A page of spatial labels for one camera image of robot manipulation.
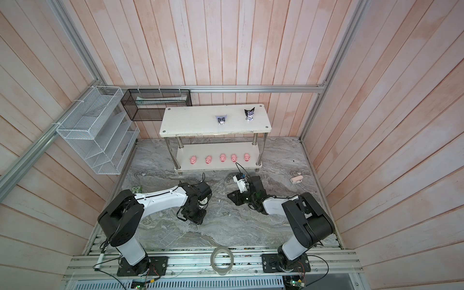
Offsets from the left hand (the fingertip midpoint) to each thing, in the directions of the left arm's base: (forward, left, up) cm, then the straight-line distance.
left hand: (196, 222), depth 85 cm
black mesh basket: (+61, +31, +24) cm, 73 cm away
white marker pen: (-16, +39, 0) cm, 42 cm away
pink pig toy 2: (+33, -4, +7) cm, 34 cm away
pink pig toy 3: (+34, -12, +8) cm, 37 cm away
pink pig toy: (+32, +4, +8) cm, 34 cm away
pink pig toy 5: (+34, -26, +8) cm, 44 cm away
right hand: (+14, -16, +3) cm, 21 cm away
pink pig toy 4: (+34, -19, +8) cm, 40 cm away
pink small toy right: (+23, -54, +2) cm, 59 cm away
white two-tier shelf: (+59, -6, -1) cm, 60 cm away
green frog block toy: (+17, +34, +1) cm, 38 cm away
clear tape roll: (-20, -12, +1) cm, 24 cm away
